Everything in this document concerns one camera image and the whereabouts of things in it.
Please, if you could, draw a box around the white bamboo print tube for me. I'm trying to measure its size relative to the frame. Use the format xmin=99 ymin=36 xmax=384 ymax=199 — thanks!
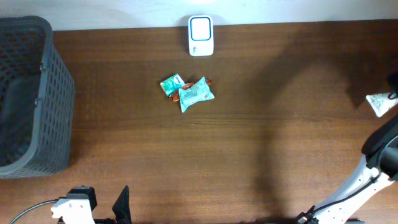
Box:
xmin=366 ymin=93 xmax=397 ymax=118

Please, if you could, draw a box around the orange brown snack wrapper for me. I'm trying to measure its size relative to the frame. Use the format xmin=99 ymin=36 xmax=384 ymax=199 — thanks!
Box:
xmin=169 ymin=78 xmax=214 ymax=103

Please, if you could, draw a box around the green tissue pack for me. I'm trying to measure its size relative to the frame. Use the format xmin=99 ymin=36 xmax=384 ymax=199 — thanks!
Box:
xmin=160 ymin=73 xmax=185 ymax=97

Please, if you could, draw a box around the teal plastic pouch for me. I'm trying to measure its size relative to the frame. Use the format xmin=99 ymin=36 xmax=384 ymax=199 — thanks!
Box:
xmin=178 ymin=77 xmax=215 ymax=113

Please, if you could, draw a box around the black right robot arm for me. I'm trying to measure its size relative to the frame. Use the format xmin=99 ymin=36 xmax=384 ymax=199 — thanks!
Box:
xmin=295 ymin=116 xmax=397 ymax=224

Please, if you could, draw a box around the white barcode scanner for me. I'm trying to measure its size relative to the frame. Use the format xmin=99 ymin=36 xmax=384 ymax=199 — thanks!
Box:
xmin=188 ymin=15 xmax=214 ymax=57

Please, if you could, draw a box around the dark grey plastic basket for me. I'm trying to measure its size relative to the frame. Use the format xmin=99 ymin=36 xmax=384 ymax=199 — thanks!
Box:
xmin=1 ymin=16 xmax=75 ymax=179

